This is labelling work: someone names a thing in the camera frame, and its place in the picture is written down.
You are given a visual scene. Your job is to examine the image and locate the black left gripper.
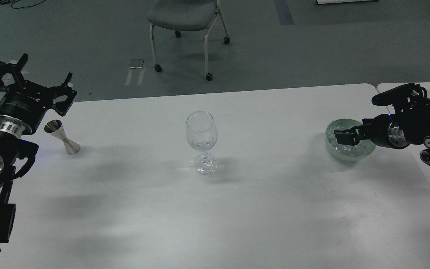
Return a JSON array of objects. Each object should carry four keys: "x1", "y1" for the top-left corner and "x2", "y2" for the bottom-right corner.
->
[{"x1": 0, "y1": 53, "x2": 78, "y2": 136}]

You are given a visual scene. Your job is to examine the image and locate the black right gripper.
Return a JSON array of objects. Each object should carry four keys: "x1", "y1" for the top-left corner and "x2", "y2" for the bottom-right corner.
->
[{"x1": 333, "y1": 83, "x2": 430, "y2": 149}]

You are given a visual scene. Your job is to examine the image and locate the steel cocktail jigger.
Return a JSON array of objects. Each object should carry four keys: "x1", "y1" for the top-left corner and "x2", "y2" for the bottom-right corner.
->
[{"x1": 43, "y1": 120, "x2": 81, "y2": 155}]

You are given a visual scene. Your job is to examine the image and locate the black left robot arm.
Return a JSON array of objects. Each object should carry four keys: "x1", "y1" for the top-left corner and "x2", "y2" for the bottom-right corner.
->
[{"x1": 0, "y1": 53, "x2": 77, "y2": 252}]

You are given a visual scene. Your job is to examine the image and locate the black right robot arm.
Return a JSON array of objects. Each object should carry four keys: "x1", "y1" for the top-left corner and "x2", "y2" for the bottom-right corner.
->
[{"x1": 333, "y1": 83, "x2": 430, "y2": 166}]

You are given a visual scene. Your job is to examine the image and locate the green bowl of ice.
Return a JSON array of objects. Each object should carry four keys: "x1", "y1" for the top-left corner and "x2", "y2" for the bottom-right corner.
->
[{"x1": 325, "y1": 118, "x2": 377, "y2": 162}]

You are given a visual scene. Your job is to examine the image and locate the clear wine glass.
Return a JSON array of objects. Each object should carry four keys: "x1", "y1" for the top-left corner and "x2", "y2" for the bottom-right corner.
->
[{"x1": 186, "y1": 111, "x2": 219, "y2": 175}]

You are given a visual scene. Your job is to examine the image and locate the metal floor plate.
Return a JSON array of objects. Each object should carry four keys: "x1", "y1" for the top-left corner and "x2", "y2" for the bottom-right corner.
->
[{"x1": 128, "y1": 59, "x2": 144, "y2": 69}]

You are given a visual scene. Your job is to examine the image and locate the grey office chair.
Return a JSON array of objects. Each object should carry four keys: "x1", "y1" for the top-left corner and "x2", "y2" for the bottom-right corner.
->
[{"x1": 146, "y1": 0, "x2": 230, "y2": 81}]

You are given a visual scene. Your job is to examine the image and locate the black floor cables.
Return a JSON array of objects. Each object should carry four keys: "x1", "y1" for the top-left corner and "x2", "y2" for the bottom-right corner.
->
[{"x1": 0, "y1": 0, "x2": 47, "y2": 16}]

